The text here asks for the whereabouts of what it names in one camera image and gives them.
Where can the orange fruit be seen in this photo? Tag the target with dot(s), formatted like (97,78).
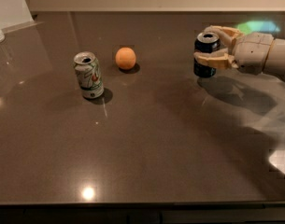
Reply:
(125,58)

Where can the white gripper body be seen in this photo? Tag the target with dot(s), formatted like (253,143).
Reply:
(252,51)

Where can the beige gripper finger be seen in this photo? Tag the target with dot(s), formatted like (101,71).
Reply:
(220,59)
(230,38)

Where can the white angled panel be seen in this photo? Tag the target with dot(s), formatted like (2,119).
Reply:
(15,15)

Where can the green white soda can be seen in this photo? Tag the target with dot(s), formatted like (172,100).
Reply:
(88,74)

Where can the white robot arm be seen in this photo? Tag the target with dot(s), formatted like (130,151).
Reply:
(275,62)

